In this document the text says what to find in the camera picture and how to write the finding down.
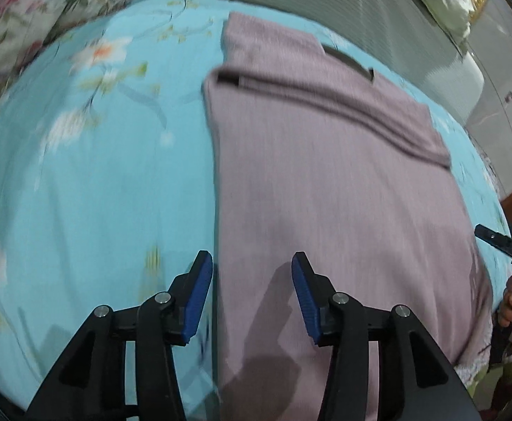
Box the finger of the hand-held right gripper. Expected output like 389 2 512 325
474 223 512 298

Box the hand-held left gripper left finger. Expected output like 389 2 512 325
27 250 214 421

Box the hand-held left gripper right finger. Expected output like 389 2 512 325
291 252 481 421

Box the pink knitted garment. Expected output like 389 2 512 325
202 11 494 421

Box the blue floral bed sheet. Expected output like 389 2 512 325
0 0 512 421

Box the green striped bolster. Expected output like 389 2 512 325
103 0 485 129

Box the floral ruffled pillow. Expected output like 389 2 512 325
0 0 134 119

